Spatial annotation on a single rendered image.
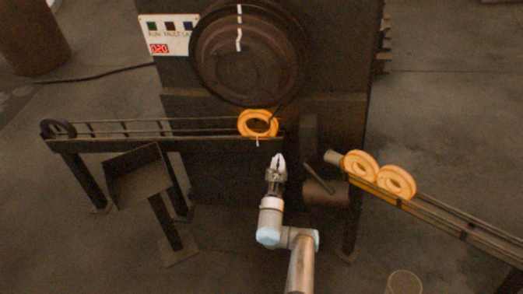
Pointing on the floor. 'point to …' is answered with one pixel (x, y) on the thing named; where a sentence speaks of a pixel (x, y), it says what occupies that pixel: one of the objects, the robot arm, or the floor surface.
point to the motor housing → (311, 194)
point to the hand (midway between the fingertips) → (279, 157)
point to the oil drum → (31, 37)
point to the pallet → (384, 47)
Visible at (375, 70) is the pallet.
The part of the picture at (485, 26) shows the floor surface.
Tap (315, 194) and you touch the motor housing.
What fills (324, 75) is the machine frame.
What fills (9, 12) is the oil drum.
